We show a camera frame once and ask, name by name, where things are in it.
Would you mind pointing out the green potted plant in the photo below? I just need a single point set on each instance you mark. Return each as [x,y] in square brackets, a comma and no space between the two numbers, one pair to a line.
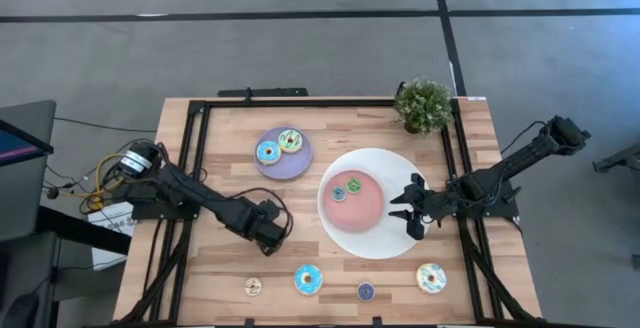
[424,105]

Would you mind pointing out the small purple sprinkled donut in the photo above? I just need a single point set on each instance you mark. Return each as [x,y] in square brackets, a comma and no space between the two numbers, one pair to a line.
[362,295]

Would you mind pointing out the black stand leg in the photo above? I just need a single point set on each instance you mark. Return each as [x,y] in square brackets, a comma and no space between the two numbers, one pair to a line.
[620,159]

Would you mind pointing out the white round woven placemat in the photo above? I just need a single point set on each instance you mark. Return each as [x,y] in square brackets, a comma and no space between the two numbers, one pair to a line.
[375,245]

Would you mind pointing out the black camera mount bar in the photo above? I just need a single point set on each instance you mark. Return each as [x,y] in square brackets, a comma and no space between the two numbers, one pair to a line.
[262,92]

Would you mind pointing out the large blue iced donut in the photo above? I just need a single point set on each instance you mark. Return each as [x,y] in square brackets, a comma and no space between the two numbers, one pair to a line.
[261,155]
[300,283]

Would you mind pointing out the large white teal-drizzled donut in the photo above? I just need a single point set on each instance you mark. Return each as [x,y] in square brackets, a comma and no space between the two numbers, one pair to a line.
[424,283]

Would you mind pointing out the large green iced donut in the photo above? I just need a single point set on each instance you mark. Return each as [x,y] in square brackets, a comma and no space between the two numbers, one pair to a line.
[285,144]

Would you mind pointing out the small green iced donut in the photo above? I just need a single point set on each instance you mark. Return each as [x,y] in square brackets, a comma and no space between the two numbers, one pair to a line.
[350,189]

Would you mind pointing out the pink round plate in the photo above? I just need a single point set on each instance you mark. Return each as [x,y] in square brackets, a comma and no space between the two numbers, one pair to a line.
[355,214]

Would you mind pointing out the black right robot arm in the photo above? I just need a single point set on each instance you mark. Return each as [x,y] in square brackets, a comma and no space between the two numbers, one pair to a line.
[520,155]

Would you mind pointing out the small teal iced donut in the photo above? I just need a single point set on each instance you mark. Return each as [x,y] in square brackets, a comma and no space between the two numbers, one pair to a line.
[335,197]

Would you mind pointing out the small white drizzled donut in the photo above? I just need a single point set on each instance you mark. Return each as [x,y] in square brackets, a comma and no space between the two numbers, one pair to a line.
[249,290]

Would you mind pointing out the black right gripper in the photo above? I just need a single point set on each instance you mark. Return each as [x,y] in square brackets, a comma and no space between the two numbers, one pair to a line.
[432,205]

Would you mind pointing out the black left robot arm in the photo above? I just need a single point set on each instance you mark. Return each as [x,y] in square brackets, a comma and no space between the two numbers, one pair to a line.
[190,188]

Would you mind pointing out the black metal table frame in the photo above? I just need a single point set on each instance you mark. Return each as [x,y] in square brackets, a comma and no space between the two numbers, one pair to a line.
[325,103]

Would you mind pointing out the white paper box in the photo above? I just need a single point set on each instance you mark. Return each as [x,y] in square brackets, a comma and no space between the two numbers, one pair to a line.
[111,258]

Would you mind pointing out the computer monitor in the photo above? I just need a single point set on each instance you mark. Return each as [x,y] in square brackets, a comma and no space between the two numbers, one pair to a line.
[22,145]

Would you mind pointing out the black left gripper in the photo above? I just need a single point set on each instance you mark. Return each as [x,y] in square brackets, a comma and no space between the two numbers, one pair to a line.
[265,225]

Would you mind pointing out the purple round plate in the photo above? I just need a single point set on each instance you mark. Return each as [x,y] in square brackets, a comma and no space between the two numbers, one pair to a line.
[292,169]

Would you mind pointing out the black metal beam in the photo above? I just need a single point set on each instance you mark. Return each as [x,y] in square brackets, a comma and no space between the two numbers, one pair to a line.
[80,229]

